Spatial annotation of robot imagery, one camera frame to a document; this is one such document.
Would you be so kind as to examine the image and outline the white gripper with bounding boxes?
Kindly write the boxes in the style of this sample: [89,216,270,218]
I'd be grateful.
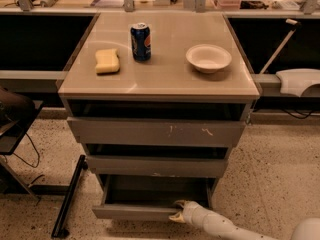
[169,200,209,227]

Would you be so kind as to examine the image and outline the grey bottom drawer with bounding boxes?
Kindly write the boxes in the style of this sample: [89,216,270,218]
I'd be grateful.
[92,175,216,221]

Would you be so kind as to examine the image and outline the grey drawer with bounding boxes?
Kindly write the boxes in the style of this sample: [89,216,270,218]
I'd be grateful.
[67,117,245,147]
[87,155,227,178]
[92,175,216,221]

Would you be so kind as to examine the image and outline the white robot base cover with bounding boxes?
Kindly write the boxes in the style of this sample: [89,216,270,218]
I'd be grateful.
[276,68,320,97]

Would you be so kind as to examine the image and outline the grey middle drawer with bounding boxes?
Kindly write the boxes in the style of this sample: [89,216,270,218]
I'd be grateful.
[87,155,227,178]

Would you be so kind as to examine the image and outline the grey drawer cabinet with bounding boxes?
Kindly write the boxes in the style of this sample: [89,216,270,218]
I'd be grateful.
[57,11,261,204]

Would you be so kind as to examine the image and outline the grey top drawer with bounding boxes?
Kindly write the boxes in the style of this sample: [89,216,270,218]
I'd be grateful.
[67,117,245,147]

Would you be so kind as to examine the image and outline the black metal floor bar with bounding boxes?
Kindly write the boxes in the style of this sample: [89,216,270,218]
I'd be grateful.
[51,155,86,239]

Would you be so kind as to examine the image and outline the white bowl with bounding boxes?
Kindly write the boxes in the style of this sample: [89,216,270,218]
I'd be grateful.
[186,44,232,74]

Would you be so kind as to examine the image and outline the yellow sponge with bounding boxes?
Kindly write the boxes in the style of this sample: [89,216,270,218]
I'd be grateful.
[95,48,120,74]

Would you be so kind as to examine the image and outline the blue Pepsi can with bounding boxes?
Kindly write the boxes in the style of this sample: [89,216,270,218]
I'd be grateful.
[130,23,151,62]

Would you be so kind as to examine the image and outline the black chair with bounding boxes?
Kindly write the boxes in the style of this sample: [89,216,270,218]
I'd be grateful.
[0,87,43,200]

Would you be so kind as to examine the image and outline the dark items on shelf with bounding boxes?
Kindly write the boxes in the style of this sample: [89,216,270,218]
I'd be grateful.
[240,0,268,9]

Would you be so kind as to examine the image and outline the white rod with cap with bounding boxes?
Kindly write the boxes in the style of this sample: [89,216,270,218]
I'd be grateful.
[260,18,301,74]

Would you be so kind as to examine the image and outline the black floor cable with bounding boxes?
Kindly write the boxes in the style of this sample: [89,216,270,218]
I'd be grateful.
[11,133,41,169]

